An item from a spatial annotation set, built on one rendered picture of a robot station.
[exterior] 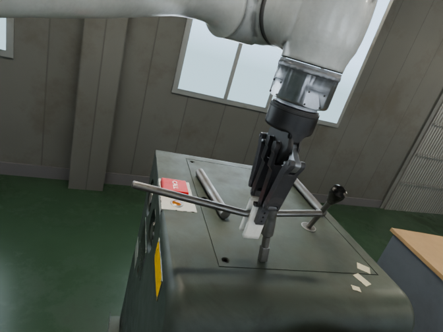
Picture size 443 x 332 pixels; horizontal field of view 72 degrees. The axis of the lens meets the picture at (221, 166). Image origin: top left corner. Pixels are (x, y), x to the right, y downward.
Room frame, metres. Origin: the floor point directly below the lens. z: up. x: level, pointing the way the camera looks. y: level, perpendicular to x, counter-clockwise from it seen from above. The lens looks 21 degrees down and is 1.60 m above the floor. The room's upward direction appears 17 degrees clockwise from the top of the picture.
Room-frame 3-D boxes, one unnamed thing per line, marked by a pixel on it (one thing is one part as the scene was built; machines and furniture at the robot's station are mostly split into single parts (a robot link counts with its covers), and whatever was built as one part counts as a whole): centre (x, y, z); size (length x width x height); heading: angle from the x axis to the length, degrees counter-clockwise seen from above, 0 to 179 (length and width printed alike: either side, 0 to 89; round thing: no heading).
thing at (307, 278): (0.66, -0.12, 1.06); 0.59 x 0.48 x 0.39; 20
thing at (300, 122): (0.47, -0.08, 1.49); 0.08 x 0.07 x 0.09; 20
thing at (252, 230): (0.46, -0.08, 1.34); 0.03 x 0.01 x 0.07; 110
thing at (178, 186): (0.64, 0.09, 1.26); 0.06 x 0.06 x 0.02; 20
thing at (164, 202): (0.61, 0.08, 1.23); 0.13 x 0.08 x 0.06; 20
